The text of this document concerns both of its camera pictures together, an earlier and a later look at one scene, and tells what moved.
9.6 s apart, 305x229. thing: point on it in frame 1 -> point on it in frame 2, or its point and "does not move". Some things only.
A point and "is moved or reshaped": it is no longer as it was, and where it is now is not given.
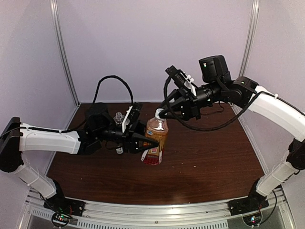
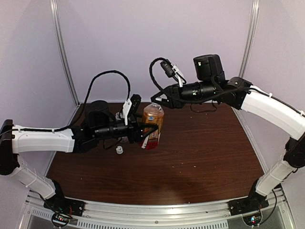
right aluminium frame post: [255, 8] does not move
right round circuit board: [253, 220] does not move
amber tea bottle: [157, 130] is moved or reshaped
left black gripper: [131, 137] -> [136, 134]
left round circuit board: [60, 219] does not move
